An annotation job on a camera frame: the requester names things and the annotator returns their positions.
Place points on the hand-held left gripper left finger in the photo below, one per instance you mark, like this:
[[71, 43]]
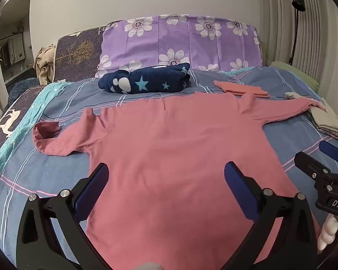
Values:
[[93, 185]]

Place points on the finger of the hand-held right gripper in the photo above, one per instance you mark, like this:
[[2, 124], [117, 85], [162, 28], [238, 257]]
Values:
[[312, 163], [331, 150]]

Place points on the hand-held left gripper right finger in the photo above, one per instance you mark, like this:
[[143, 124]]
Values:
[[236, 185]]

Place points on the pink long-sleeve shirt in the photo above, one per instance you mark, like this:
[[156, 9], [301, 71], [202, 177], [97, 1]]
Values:
[[171, 146]]

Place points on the person's right hand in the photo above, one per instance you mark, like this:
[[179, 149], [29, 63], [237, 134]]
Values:
[[329, 230]]

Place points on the beige folded cloth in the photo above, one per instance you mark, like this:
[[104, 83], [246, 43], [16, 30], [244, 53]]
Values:
[[326, 115]]

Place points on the small white cloth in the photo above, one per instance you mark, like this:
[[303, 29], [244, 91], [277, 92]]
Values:
[[294, 95]]

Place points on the green pillow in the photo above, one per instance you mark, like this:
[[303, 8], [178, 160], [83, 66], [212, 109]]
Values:
[[295, 73]]

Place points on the salmon folded cloth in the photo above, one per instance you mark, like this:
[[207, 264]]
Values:
[[242, 88]]

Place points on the teal blanket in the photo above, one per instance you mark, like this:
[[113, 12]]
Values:
[[42, 98]]

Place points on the dark deer print mattress cover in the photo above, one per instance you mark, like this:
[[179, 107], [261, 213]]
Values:
[[8, 123]]

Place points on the navy star print folded garment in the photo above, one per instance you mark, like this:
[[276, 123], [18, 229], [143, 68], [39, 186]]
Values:
[[146, 83]]

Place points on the white curtain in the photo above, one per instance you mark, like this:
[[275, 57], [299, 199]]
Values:
[[321, 33]]

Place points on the blue knit blanket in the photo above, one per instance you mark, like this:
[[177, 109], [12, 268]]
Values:
[[22, 87]]

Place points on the beige hanging garment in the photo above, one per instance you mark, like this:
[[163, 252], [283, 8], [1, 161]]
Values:
[[45, 62]]

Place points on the dark tree print cushion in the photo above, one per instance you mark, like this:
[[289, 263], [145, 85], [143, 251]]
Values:
[[76, 53]]

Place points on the black floor lamp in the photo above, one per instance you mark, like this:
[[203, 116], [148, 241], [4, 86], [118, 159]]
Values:
[[298, 1]]

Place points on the purple floral pillow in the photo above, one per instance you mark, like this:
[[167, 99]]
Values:
[[171, 39]]

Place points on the arched doorway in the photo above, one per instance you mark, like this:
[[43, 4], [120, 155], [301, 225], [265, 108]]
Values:
[[14, 39]]

